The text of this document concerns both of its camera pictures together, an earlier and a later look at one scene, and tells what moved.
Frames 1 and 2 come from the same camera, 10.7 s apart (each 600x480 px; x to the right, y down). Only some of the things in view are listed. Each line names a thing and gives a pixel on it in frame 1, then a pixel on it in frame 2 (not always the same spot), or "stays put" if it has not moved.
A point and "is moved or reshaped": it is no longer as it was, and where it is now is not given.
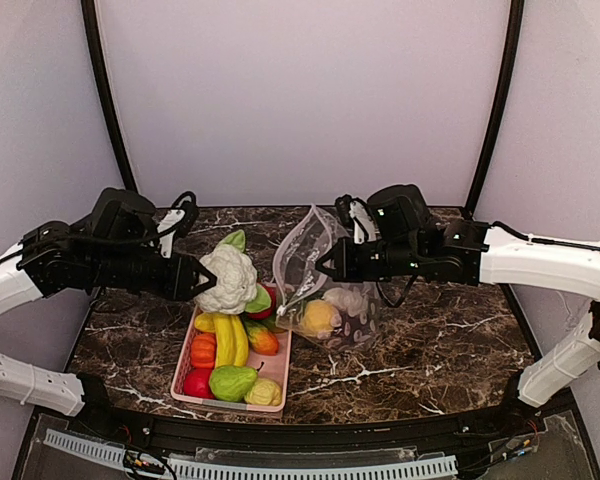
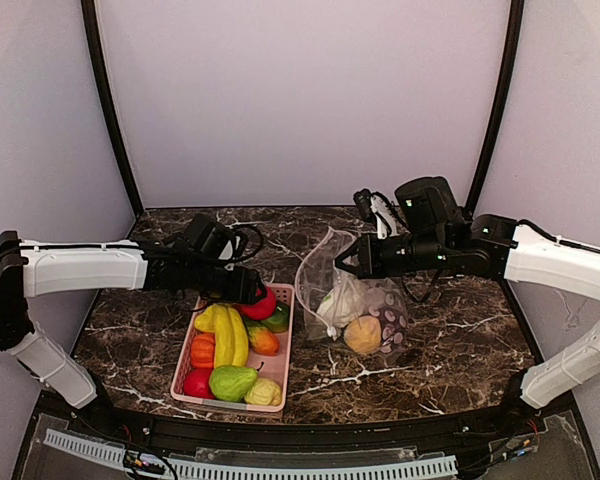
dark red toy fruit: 354,328 → 394,324
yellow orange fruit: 317,317 → 363,334
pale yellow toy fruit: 264,392 stays put
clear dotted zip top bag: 310,304 is moved or reshaped
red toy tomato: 196,383 stays put
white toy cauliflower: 236,282 → 346,302
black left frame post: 89,11 stays put
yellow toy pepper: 205,322 stays put
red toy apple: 264,304 stays put
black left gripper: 183,276 → 253,293
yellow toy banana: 232,345 stays put
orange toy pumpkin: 203,350 stays put
